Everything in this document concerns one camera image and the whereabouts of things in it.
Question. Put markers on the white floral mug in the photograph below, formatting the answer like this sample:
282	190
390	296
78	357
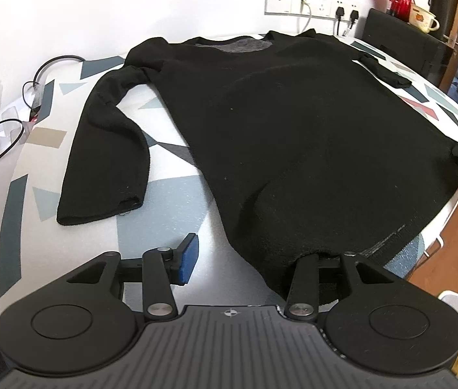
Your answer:
421	18

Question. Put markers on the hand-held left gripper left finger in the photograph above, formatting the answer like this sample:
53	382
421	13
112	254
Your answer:
188	260

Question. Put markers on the black thermos bottle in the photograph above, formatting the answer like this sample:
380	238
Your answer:
440	4

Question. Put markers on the black sweater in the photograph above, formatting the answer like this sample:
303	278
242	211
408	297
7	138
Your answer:
273	129

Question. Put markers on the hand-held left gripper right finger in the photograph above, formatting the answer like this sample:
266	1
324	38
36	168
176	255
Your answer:
306	279

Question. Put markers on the white wall socket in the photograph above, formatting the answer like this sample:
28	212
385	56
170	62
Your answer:
354	6
322	6
340	1

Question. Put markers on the geometric patterned table cover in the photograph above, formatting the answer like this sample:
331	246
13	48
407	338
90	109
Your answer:
172	198

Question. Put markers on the black cabinet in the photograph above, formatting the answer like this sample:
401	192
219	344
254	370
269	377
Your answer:
403	44

